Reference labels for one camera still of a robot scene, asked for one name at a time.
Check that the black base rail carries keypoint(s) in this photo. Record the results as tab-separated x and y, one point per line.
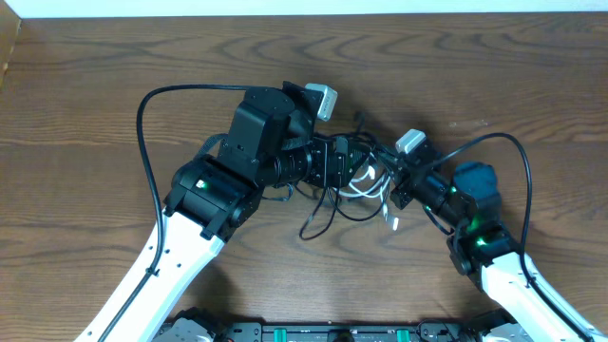
199	325

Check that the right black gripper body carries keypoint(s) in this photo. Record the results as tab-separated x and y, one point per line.
403	195

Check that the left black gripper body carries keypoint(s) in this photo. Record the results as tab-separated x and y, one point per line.
320	172

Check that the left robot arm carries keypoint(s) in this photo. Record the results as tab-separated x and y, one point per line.
270	143

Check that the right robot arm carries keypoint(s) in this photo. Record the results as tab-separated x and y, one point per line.
467	208

